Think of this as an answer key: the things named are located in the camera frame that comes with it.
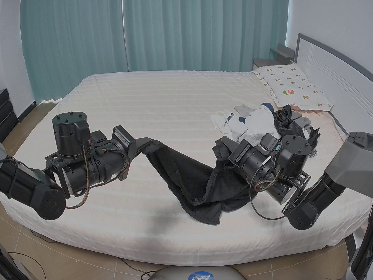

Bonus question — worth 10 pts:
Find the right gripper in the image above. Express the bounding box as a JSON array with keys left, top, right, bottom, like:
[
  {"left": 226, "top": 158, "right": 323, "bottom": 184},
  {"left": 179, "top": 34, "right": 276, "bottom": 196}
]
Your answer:
[{"left": 230, "top": 140, "right": 279, "bottom": 187}]

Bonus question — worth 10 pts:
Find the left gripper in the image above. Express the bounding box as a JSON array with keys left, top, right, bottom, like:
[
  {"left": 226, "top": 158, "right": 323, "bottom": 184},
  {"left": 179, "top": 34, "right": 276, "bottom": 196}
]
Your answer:
[{"left": 65, "top": 125, "right": 136, "bottom": 196}]

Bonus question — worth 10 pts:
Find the pile of clothes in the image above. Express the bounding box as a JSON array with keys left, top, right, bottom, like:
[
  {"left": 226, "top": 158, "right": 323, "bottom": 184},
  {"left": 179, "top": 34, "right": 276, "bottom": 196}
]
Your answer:
[{"left": 210, "top": 103, "right": 321, "bottom": 160}]

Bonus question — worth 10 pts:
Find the bed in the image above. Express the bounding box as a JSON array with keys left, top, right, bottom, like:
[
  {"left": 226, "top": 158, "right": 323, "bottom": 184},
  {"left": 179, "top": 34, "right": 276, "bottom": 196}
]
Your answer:
[{"left": 0, "top": 33, "right": 373, "bottom": 266}]

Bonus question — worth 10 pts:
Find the white printed pillow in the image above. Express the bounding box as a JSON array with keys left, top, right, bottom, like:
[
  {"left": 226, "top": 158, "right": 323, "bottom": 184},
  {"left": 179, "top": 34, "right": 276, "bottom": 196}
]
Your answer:
[{"left": 252, "top": 64, "right": 334, "bottom": 111}]

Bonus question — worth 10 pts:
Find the black chest of drawers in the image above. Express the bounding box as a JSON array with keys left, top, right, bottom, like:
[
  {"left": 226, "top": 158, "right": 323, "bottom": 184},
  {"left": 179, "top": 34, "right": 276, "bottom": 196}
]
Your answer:
[{"left": 0, "top": 88, "right": 21, "bottom": 144}]

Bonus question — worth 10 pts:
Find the grey bedside table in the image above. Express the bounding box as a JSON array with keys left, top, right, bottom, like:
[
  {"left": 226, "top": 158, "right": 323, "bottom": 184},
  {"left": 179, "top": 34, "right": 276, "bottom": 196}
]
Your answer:
[{"left": 253, "top": 43, "right": 295, "bottom": 71}]

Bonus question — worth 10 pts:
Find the blue-green curtain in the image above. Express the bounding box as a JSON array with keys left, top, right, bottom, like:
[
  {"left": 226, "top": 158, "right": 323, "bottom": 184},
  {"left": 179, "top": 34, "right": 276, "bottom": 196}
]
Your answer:
[
  {"left": 124, "top": 0, "right": 292, "bottom": 72},
  {"left": 20, "top": 0, "right": 129, "bottom": 103}
]

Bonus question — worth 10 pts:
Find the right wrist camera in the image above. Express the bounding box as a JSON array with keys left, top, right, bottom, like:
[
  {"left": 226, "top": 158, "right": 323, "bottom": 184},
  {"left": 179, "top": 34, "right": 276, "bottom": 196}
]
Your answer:
[{"left": 259, "top": 134, "right": 282, "bottom": 154}]

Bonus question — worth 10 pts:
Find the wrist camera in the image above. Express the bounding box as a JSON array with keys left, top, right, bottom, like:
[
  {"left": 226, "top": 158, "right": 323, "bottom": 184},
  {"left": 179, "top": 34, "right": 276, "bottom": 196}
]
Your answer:
[
  {"left": 259, "top": 134, "right": 282, "bottom": 154},
  {"left": 90, "top": 130, "right": 111, "bottom": 146}
]

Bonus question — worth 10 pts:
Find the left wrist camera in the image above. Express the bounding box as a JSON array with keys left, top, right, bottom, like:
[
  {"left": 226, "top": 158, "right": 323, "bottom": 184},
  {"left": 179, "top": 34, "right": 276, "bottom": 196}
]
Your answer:
[{"left": 90, "top": 130, "right": 111, "bottom": 146}]

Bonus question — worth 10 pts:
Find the black cable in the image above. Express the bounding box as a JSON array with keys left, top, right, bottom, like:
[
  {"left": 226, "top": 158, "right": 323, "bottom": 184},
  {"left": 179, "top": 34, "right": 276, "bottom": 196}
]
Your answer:
[
  {"left": 248, "top": 183, "right": 289, "bottom": 221},
  {"left": 65, "top": 143, "right": 91, "bottom": 210}
]

